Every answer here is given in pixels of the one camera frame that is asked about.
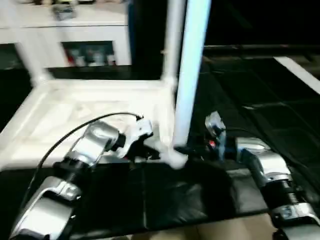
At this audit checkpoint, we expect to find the white plastic table top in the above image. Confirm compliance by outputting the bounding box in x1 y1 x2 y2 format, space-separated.
0 77 189 172

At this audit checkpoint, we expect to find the white plastic table leg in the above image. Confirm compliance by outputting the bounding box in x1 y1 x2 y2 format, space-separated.
161 0 187 92
14 42 52 87
172 0 212 152

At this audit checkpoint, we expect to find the black work mat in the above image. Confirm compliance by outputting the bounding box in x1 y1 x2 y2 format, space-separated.
0 55 320 236

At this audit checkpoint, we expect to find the red bottle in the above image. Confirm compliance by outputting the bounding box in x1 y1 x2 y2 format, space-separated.
66 49 78 67

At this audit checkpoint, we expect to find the white glass-door cabinet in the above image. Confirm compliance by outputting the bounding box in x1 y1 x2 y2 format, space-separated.
0 0 132 69

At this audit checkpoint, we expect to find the small silver ornament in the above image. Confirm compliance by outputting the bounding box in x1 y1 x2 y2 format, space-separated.
52 4 79 22

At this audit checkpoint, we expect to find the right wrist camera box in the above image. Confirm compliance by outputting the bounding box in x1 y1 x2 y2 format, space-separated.
204 112 227 141

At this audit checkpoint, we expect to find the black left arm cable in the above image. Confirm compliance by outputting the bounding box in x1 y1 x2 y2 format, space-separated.
20 112 146 201

